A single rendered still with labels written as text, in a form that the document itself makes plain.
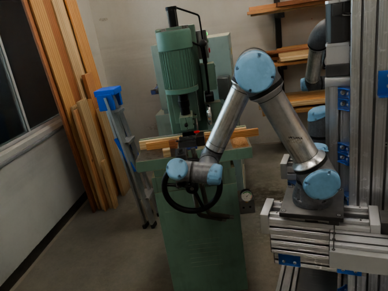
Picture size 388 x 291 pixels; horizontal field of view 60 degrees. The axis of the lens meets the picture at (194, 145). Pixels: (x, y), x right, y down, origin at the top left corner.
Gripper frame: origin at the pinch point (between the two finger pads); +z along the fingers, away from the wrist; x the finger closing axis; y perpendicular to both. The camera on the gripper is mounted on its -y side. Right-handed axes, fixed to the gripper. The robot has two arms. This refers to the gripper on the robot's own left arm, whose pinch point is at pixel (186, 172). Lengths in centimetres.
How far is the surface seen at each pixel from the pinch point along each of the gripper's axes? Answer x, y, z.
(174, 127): -8, -34, 48
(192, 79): 8.2, -47.1, 11.9
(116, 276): -65, 53, 87
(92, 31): -105, -201, 201
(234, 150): 23.5, -9.9, 21.7
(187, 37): 9, -65, 2
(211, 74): 19, -57, 33
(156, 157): -16.4, -12.5, 22.7
